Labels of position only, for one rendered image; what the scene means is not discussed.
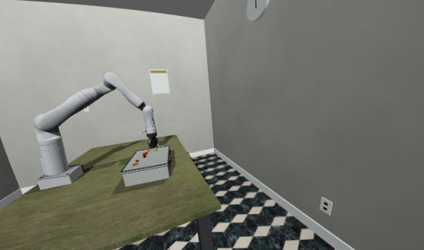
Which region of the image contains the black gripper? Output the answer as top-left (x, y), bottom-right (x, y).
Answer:
top-left (146, 132), bottom-right (158, 148)

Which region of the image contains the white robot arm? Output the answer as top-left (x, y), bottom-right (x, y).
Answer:
top-left (33, 73), bottom-right (156, 176)

